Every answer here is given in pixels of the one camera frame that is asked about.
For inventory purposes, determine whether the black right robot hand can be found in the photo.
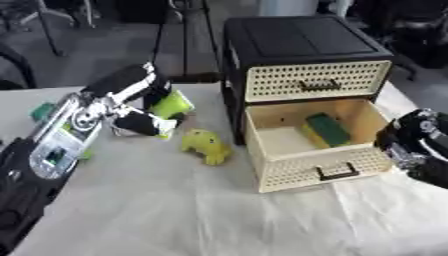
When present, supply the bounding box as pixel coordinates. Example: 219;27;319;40
372;108;448;190

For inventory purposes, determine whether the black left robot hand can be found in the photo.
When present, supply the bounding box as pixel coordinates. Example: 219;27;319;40
78;62;179;139

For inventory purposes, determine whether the lime green cup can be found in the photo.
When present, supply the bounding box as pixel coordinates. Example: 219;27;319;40
148;89;196;120

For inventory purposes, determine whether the pale open drawer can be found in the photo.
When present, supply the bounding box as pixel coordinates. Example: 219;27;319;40
241;97;396;194

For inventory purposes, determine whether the pale closed drawer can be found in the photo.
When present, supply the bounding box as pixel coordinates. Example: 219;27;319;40
243;59;394;104

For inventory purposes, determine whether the green and yellow sponge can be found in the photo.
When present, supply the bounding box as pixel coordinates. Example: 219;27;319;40
299;112;354;150

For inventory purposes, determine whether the yellow-green soft toy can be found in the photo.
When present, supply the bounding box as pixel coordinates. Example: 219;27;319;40
178;128;235;166

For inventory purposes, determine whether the black office chair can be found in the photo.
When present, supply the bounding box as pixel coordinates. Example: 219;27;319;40
348;0;448;82

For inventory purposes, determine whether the black cabinet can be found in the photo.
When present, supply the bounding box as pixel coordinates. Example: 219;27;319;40
218;15;396;146

